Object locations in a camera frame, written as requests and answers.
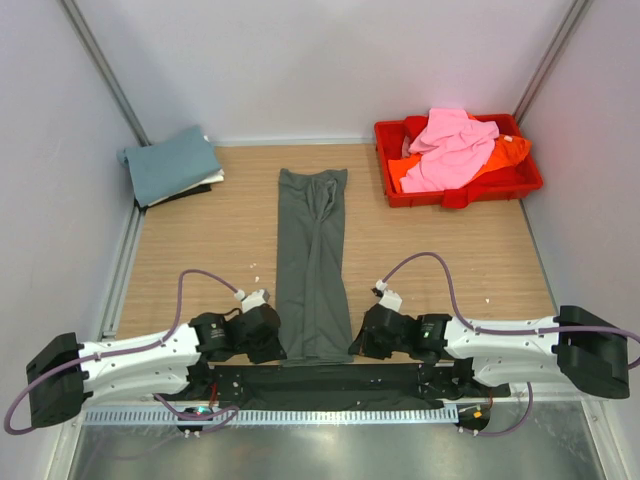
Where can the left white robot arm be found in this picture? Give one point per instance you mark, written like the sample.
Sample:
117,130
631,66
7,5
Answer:
69,374

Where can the orange t shirt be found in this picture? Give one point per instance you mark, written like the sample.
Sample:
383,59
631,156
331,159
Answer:
449,148

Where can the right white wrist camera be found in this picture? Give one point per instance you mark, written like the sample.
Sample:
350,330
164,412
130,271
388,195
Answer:
387,297

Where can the aluminium front rail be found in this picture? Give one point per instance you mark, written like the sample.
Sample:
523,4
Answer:
541,392

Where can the folded black t shirt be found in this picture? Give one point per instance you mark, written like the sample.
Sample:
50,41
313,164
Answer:
201,188

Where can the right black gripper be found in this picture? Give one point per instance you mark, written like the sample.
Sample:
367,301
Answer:
363,346

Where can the pink t shirt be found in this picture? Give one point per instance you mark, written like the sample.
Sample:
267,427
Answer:
452,147

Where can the red plastic bin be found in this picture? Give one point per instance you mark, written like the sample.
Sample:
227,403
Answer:
515,176

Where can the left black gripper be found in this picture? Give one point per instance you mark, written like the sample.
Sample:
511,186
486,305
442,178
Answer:
274,350

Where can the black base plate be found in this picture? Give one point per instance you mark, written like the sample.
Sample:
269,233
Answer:
353,387

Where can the slotted cable duct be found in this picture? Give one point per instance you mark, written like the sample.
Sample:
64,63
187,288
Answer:
134,416

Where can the folded blue t shirt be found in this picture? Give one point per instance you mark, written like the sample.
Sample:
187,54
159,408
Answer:
143,164

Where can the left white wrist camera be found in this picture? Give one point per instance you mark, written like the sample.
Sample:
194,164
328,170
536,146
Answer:
252,300

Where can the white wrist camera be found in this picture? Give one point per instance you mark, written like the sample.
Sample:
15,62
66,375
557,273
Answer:
252,300
387,297

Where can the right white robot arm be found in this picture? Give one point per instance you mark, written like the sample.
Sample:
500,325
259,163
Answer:
574,347

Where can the grey t shirt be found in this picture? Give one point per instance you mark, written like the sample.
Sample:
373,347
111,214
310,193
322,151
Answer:
311,299

